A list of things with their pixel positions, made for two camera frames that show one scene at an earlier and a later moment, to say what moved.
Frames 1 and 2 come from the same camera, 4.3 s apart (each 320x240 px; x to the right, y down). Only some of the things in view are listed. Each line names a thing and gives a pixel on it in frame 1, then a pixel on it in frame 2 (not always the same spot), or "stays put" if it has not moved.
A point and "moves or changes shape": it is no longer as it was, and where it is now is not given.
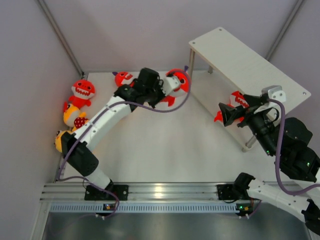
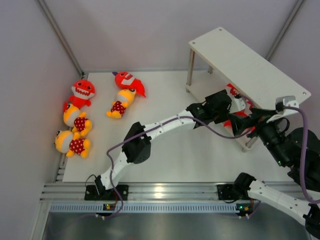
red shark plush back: [120, 76] stays put
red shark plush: [83, 90] stays put
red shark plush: [183, 88] -> [234, 91]
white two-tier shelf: [248, 88] stays put
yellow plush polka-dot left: [74, 118] stays put
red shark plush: [236, 98] moves or changes shape
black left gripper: [159, 85] -> [223, 116]
